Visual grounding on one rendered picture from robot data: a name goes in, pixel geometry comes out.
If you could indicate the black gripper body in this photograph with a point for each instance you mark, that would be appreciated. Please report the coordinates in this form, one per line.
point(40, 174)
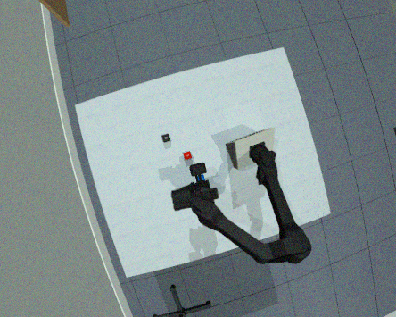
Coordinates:
point(197, 170)

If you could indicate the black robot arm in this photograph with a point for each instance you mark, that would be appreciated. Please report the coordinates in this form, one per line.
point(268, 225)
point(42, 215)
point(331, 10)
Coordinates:
point(293, 245)

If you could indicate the small red block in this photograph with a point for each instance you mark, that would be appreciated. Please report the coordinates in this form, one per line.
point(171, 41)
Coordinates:
point(187, 155)

